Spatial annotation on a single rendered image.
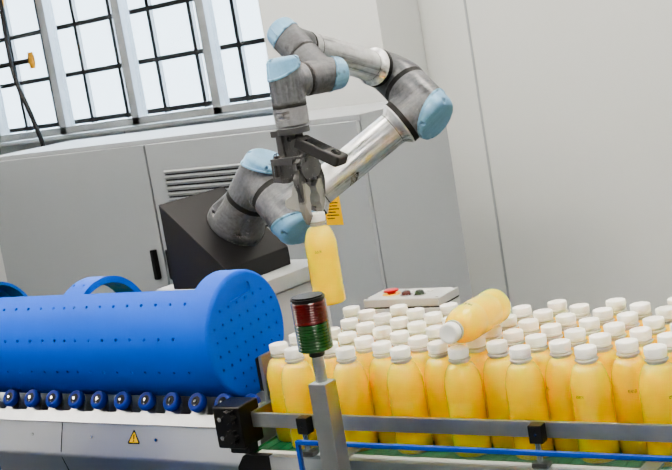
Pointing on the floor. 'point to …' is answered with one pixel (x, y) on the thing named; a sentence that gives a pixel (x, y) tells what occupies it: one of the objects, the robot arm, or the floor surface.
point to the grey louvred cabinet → (230, 151)
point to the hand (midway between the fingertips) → (316, 216)
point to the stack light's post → (329, 425)
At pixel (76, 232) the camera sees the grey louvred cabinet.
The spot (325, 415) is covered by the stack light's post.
